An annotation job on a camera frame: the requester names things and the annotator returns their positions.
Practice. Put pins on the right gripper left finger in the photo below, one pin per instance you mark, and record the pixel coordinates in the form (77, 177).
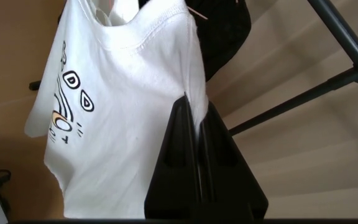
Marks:
(172, 180)

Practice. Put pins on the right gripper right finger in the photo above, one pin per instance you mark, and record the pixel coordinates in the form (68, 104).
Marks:
(232, 180)

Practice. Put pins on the white printed garment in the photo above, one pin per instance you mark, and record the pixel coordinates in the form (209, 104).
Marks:
(120, 124)

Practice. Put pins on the black garment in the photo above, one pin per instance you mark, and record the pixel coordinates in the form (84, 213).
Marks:
(225, 37)

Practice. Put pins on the pink clothes hanger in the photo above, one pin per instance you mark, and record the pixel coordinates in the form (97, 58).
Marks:
(197, 13)

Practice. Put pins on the beige curtain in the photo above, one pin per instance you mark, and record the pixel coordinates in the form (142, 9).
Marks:
(306, 161)

